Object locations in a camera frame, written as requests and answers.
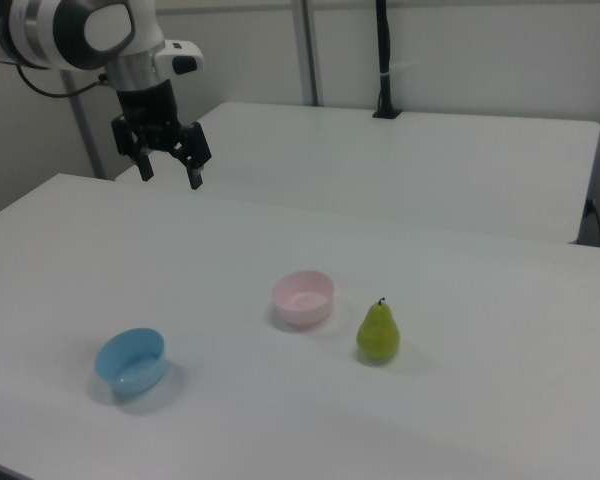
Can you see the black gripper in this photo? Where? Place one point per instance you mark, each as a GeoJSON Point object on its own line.
{"type": "Point", "coordinates": [147, 107]}

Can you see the green pear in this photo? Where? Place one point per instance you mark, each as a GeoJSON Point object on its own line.
{"type": "Point", "coordinates": [377, 336]}

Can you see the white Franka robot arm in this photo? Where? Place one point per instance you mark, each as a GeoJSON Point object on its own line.
{"type": "Point", "coordinates": [105, 30]}

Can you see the pink plastic bowl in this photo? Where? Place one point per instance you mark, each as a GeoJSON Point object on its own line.
{"type": "Point", "coordinates": [302, 311]}

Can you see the blue plastic bowl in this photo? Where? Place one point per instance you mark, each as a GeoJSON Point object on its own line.
{"type": "Point", "coordinates": [130, 381]}

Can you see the grey partition post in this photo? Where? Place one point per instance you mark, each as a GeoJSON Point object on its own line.
{"type": "Point", "coordinates": [307, 50]}
{"type": "Point", "coordinates": [84, 130]}

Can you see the black camera pole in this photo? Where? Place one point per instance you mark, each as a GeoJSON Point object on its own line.
{"type": "Point", "coordinates": [384, 50]}

